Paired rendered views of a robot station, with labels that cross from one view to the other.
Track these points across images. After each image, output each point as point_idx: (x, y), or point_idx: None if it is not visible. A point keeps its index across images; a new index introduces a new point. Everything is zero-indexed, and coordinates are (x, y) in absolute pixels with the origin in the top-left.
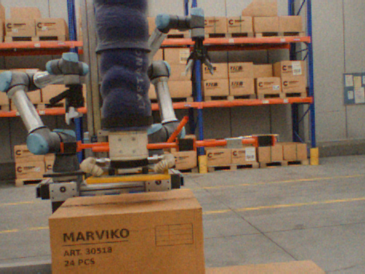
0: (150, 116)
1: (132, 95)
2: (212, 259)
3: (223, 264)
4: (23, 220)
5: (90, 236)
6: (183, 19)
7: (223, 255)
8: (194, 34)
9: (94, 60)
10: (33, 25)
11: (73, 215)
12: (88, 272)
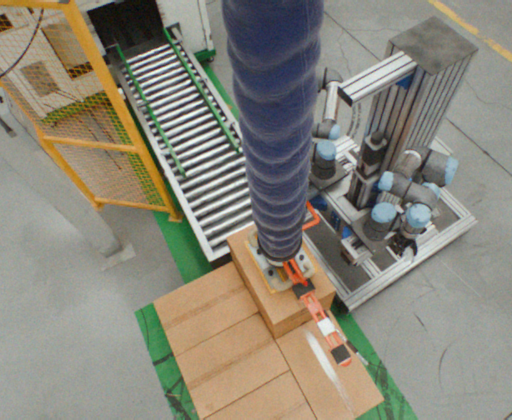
0: (280, 258)
1: (265, 244)
2: None
3: (508, 282)
4: (507, 13)
5: (238, 263)
6: (413, 200)
7: None
8: (400, 228)
9: (379, 109)
10: None
11: (235, 247)
12: (239, 268)
